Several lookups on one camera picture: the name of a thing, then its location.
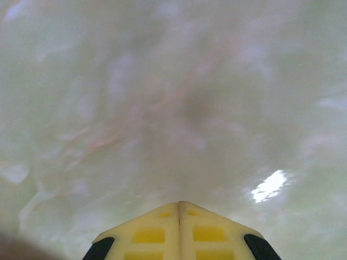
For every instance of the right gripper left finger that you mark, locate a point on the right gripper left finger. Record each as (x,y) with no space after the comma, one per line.
(151,235)

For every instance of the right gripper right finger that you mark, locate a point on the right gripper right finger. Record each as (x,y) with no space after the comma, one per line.
(208,235)

